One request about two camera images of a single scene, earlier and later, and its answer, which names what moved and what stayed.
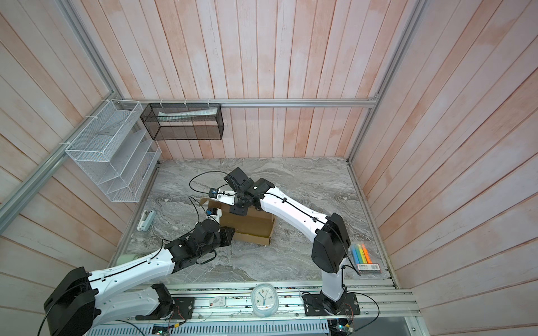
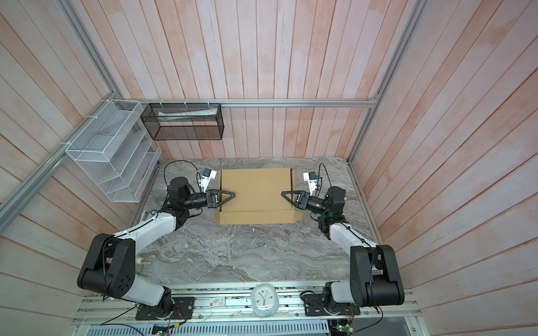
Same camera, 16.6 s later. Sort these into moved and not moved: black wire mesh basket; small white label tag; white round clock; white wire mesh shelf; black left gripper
Moved: black left gripper
Not moved: white round clock; white wire mesh shelf; small white label tag; black wire mesh basket
